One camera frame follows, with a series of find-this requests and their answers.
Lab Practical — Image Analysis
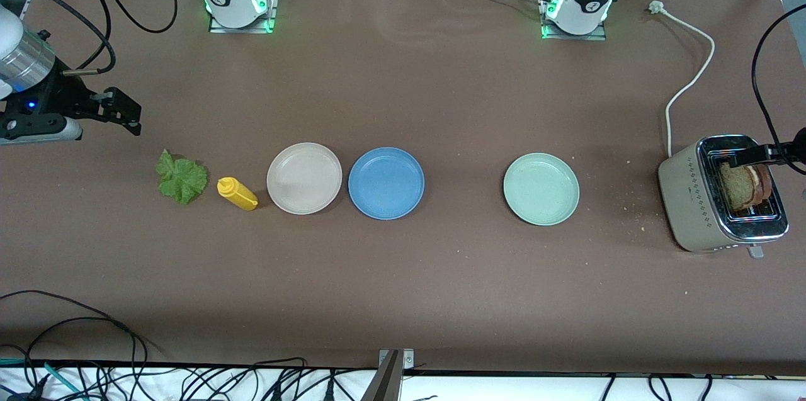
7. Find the brown bread slice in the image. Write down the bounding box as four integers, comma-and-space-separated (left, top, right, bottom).
718, 162, 760, 213
748, 165, 774, 203

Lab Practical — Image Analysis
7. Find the green lettuce leaf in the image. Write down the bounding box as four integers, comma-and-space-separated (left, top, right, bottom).
156, 149, 209, 205

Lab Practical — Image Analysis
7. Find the yellow mustard squeeze bottle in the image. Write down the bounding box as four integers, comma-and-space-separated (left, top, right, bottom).
217, 177, 259, 212

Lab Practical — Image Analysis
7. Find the beige round plate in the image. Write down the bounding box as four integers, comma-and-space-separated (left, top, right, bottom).
266, 142, 343, 215

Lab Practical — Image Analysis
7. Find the mint green round plate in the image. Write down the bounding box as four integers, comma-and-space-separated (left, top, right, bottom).
503, 153, 581, 226

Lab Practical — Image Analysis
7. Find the blue round plate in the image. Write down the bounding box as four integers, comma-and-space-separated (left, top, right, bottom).
348, 147, 426, 220

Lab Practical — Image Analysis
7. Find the silver beige toaster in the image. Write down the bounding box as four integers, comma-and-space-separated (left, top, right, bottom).
658, 135, 790, 259

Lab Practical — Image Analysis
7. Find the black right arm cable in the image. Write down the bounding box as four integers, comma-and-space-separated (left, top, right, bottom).
60, 0, 179, 74

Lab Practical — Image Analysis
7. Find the white toaster power cable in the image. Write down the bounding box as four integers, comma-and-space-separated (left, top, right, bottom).
649, 1, 717, 159

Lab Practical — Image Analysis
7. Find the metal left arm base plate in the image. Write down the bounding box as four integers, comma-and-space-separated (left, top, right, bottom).
538, 0, 609, 42

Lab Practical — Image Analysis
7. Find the teal cable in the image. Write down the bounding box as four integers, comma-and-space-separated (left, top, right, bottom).
0, 357, 86, 401

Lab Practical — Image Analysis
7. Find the black cable tangle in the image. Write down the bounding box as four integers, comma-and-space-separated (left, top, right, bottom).
0, 291, 441, 401

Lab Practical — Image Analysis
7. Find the aluminium bracket post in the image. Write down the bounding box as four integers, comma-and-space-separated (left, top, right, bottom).
360, 349, 415, 401

